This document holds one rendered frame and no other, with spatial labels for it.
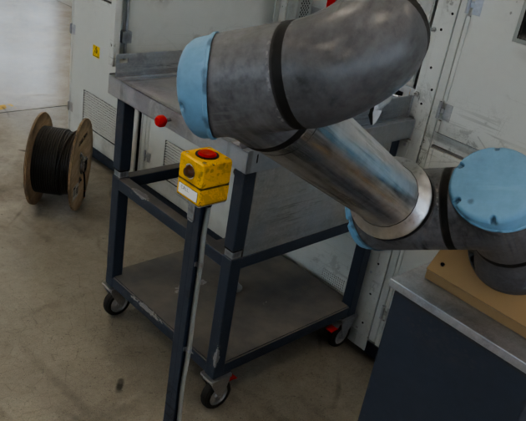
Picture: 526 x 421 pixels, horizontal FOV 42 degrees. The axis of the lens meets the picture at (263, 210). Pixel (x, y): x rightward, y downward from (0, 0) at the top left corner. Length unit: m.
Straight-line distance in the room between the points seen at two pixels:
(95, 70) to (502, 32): 2.10
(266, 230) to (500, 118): 0.70
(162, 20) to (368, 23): 1.61
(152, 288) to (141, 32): 0.82
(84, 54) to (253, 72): 2.87
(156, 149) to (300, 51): 2.46
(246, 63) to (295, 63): 0.06
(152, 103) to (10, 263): 1.06
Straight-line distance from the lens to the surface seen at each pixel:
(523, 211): 1.18
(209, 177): 1.43
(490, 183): 1.21
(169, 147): 3.05
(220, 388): 2.08
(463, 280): 1.43
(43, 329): 2.41
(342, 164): 0.93
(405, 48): 0.73
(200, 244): 1.54
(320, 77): 0.69
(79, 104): 3.67
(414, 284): 1.44
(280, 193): 1.82
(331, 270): 2.48
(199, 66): 0.75
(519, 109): 1.96
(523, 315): 1.39
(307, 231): 1.99
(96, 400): 2.15
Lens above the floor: 1.45
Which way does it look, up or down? 26 degrees down
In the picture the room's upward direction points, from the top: 10 degrees clockwise
